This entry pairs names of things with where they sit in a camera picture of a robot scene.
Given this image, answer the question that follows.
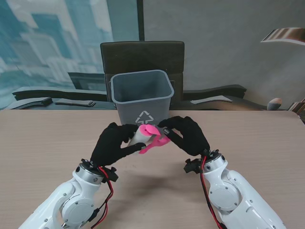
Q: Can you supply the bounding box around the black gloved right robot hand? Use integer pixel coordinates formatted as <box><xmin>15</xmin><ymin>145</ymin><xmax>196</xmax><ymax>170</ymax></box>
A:
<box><xmin>157</xmin><ymin>116</ymin><xmax>212</xmax><ymax>157</ymax></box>

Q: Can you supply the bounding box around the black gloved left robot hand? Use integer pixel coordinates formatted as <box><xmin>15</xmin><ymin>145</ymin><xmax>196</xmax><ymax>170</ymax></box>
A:
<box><xmin>90</xmin><ymin>122</ymin><xmax>147</xmax><ymax>167</ymax></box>

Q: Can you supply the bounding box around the white lint roller refill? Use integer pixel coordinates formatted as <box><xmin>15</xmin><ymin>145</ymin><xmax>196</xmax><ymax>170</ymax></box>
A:
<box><xmin>127</xmin><ymin>128</ymin><xmax>153</xmax><ymax>156</ymax></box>

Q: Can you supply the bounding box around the pink lint roller handle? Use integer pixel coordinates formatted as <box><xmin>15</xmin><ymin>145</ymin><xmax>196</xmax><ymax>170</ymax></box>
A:
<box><xmin>138</xmin><ymin>124</ymin><xmax>172</xmax><ymax>155</ymax></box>

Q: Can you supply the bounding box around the white paper sheet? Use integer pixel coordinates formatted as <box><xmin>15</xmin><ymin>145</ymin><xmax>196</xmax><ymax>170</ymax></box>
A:
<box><xmin>190</xmin><ymin>95</ymin><xmax>233</xmax><ymax>105</ymax></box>

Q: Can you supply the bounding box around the grey plastic waste bin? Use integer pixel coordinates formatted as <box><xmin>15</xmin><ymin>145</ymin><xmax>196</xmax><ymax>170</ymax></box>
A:
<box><xmin>109</xmin><ymin>69</ymin><xmax>175</xmax><ymax>128</ymax></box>

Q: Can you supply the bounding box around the dark paper stack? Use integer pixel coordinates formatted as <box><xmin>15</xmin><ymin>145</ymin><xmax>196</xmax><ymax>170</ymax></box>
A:
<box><xmin>54</xmin><ymin>99</ymin><xmax>96</xmax><ymax>107</ymax></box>

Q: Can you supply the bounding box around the black curved desk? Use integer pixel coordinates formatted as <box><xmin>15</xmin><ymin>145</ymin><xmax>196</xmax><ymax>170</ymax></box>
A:
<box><xmin>4</xmin><ymin>84</ymin><xmax>269</xmax><ymax>111</ymax></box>

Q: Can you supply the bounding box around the black office chair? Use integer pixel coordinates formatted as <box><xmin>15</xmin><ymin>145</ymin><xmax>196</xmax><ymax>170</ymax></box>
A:
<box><xmin>100</xmin><ymin>41</ymin><xmax>185</xmax><ymax>109</ymax></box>

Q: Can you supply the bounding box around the brown wooden furniture piece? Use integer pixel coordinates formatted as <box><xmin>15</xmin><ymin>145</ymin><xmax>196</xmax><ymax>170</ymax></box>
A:
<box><xmin>289</xmin><ymin>101</ymin><xmax>305</xmax><ymax>113</ymax></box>

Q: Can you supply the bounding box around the brown curved wooden board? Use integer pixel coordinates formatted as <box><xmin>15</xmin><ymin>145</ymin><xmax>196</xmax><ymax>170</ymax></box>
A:
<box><xmin>260</xmin><ymin>27</ymin><xmax>305</xmax><ymax>46</ymax></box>

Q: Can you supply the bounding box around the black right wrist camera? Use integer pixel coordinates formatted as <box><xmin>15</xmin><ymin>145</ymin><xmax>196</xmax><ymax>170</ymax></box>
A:
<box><xmin>183</xmin><ymin>158</ymin><xmax>203</xmax><ymax>175</ymax></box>

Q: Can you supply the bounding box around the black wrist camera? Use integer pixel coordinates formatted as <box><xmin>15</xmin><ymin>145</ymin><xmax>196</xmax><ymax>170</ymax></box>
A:
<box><xmin>102</xmin><ymin>167</ymin><xmax>119</xmax><ymax>183</ymax></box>
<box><xmin>183</xmin><ymin>158</ymin><xmax>203</xmax><ymax>175</ymax></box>

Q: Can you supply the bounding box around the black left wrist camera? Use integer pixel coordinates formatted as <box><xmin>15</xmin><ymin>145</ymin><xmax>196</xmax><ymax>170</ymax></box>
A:
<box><xmin>102</xmin><ymin>167</ymin><xmax>119</xmax><ymax>183</ymax></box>

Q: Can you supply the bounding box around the red black right arm cable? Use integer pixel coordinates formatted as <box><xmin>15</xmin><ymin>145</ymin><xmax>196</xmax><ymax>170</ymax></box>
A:
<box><xmin>199</xmin><ymin>155</ymin><xmax>224</xmax><ymax>229</ymax></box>

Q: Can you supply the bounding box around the black window post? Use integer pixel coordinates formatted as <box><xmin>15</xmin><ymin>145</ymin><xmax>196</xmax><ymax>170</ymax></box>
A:
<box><xmin>137</xmin><ymin>0</ymin><xmax>145</xmax><ymax>42</ymax></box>

